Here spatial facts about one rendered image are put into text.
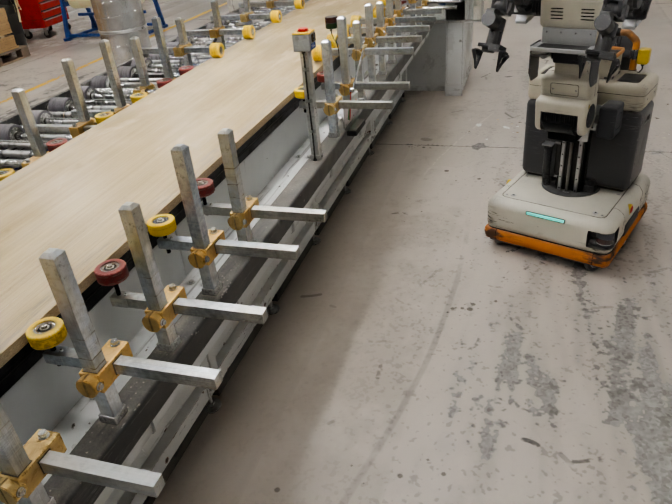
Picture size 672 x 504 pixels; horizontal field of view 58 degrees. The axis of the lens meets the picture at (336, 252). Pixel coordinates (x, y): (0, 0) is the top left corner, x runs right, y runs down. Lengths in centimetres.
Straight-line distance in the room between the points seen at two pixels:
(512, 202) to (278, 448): 166
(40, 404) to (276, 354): 124
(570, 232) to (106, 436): 226
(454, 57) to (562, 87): 271
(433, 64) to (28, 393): 472
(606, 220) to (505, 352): 82
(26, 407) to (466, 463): 136
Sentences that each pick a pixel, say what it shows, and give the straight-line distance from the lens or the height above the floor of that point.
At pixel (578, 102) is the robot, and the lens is 287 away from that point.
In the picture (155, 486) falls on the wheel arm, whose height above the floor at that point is 81.
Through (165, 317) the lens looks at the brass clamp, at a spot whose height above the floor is 81.
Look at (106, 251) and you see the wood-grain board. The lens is 175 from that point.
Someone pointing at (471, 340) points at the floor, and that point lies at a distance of 265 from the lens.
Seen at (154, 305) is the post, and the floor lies 85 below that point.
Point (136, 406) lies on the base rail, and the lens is 152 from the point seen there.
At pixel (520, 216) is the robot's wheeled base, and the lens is 311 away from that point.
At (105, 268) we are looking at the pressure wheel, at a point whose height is 90.
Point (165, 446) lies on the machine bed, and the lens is 217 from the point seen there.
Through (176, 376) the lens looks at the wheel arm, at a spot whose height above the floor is 83.
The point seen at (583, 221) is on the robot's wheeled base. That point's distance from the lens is 302.
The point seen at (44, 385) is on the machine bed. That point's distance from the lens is 163.
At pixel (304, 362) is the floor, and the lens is 258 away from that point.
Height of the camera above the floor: 169
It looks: 31 degrees down
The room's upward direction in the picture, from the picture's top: 6 degrees counter-clockwise
